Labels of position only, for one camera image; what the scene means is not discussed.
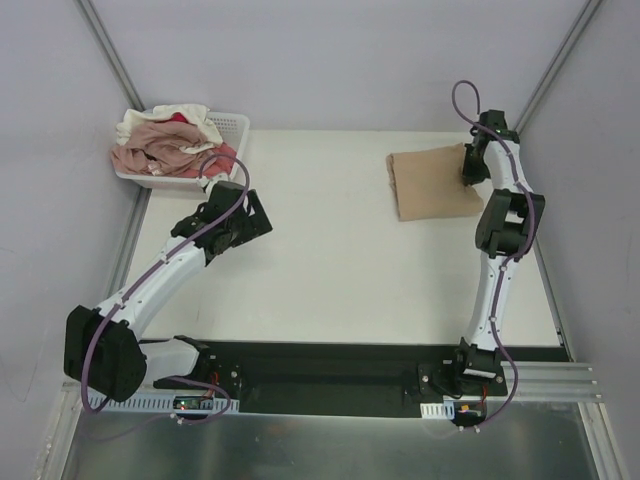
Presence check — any aluminium front rail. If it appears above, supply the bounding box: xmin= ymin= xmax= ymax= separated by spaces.
xmin=87 ymin=362 xmax=603 ymax=410

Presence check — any white t shirt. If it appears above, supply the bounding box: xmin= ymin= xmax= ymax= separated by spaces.
xmin=116 ymin=104 xmax=224 ymax=154

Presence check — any left aluminium table rail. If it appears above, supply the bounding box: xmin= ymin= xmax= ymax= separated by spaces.
xmin=104 ymin=187 xmax=152 ymax=298

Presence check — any left aluminium corner post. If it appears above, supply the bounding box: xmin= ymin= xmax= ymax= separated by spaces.
xmin=74 ymin=0 xmax=145 ymax=111

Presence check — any white plastic laundry basket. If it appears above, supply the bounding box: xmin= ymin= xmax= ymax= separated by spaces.
xmin=110 ymin=104 xmax=250 ymax=191

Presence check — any beige t shirt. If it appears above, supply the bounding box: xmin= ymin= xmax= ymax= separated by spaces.
xmin=386 ymin=143 xmax=484 ymax=222

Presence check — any dusty pink t shirt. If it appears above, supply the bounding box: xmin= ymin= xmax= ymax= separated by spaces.
xmin=110 ymin=121 xmax=216 ymax=178

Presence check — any right aluminium corner post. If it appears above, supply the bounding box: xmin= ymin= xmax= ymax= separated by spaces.
xmin=515 ymin=0 xmax=604 ymax=136

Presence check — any left white cable duct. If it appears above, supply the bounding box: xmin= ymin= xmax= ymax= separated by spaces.
xmin=104 ymin=393 xmax=240 ymax=416

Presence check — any aluminium corner post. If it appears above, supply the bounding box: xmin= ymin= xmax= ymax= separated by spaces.
xmin=515 ymin=0 xmax=604 ymax=136
xmin=74 ymin=0 xmax=145 ymax=111

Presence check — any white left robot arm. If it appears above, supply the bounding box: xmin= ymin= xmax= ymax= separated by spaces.
xmin=63 ymin=181 xmax=272 ymax=402

